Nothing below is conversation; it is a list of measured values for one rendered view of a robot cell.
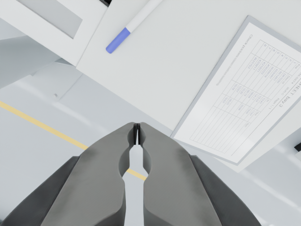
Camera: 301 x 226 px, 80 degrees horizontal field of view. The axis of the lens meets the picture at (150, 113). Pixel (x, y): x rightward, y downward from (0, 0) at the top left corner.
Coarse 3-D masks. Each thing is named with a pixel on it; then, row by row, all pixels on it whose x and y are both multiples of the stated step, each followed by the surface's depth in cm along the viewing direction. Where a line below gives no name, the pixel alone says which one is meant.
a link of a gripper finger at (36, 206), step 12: (72, 156) 9; (60, 168) 8; (72, 168) 8; (48, 180) 8; (60, 180) 8; (36, 192) 7; (48, 192) 7; (24, 204) 7; (36, 204) 7; (48, 204) 7; (12, 216) 6; (24, 216) 6; (36, 216) 6
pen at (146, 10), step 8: (152, 0) 21; (160, 0) 21; (144, 8) 22; (152, 8) 22; (136, 16) 22; (144, 16) 22; (128, 24) 22; (136, 24) 22; (120, 32) 23; (128, 32) 23; (112, 40) 24; (120, 40) 23; (112, 48) 24
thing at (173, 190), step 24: (144, 144) 10; (168, 144) 10; (144, 168) 11; (168, 168) 9; (192, 168) 9; (144, 192) 7; (168, 192) 7; (192, 192) 7; (144, 216) 7; (168, 216) 6; (192, 216) 7; (216, 216) 7
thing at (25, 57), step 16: (16, 32) 111; (0, 48) 64; (16, 48) 71; (32, 48) 79; (0, 64) 61; (16, 64) 68; (32, 64) 78; (48, 64) 95; (64, 64) 107; (0, 80) 62; (16, 80) 72; (32, 80) 126; (48, 80) 126; (64, 80) 126
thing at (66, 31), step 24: (0, 0) 22; (24, 0) 23; (48, 0) 23; (72, 0) 22; (96, 0) 22; (24, 24) 24; (48, 24) 24; (72, 24) 24; (96, 24) 24; (48, 48) 25; (72, 48) 25
